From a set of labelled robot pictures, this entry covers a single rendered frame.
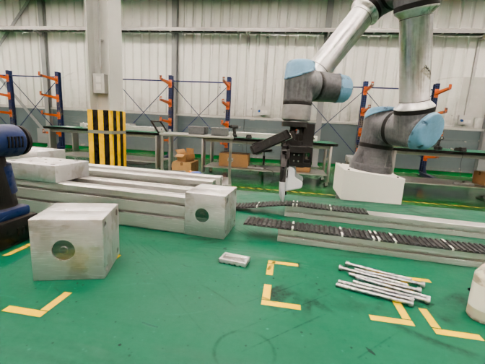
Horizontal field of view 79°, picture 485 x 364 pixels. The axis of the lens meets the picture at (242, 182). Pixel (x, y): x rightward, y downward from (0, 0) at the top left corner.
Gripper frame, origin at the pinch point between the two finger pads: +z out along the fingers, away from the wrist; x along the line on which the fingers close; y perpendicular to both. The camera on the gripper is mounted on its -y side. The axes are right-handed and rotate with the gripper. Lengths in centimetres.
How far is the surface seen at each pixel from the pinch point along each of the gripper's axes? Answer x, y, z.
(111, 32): 245, -227, -115
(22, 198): -23, -62, 2
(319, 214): -1.4, 10.6, 4.1
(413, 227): -2.1, 33.7, 4.6
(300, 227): -19.7, 5.9, 2.3
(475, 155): 461, 269, 12
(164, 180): -5.1, -33.0, -1.9
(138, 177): -5.1, -41.4, -2.0
